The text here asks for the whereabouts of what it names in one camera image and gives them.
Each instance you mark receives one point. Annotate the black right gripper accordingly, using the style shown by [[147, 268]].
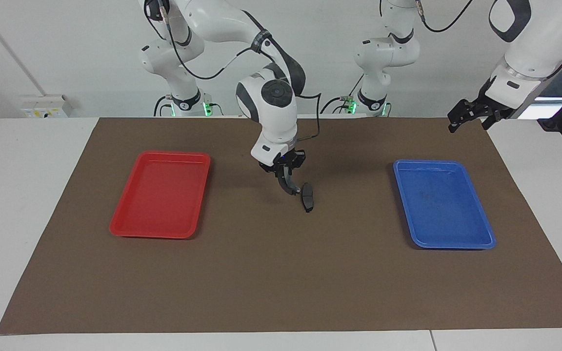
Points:
[[286, 162]]

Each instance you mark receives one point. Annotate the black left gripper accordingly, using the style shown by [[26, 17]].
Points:
[[481, 111]]

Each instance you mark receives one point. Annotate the curved brake shoe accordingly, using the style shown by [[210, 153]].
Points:
[[291, 189]]

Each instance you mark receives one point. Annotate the small dark brake pad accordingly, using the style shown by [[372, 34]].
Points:
[[308, 199]]

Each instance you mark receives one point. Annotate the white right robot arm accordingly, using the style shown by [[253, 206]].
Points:
[[273, 112]]

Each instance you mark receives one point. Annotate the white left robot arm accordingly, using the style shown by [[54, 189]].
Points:
[[534, 44]]

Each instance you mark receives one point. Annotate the blue plastic tray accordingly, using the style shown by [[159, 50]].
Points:
[[456, 214]]

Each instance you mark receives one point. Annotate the brown table mat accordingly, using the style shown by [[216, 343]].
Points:
[[281, 273]]

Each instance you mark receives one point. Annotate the red plastic tray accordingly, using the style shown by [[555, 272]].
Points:
[[159, 195]]

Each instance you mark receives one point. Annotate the white wall socket box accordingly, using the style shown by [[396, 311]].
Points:
[[42, 109]]

